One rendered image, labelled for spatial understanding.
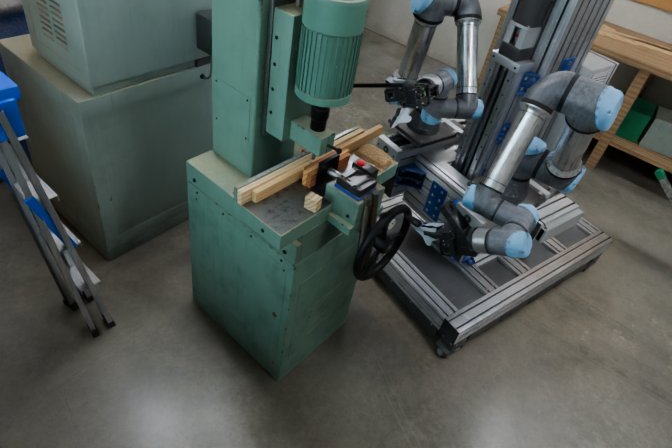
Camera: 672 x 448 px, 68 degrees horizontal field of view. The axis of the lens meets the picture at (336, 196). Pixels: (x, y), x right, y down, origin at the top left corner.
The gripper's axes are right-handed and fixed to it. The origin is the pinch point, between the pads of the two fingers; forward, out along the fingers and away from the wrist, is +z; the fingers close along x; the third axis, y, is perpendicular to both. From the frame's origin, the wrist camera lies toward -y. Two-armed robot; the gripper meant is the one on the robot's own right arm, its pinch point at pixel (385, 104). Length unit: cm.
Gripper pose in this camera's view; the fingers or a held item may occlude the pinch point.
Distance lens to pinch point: 157.7
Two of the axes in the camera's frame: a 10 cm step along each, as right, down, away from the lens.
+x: 1.4, 9.0, 4.1
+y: 7.5, 1.8, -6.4
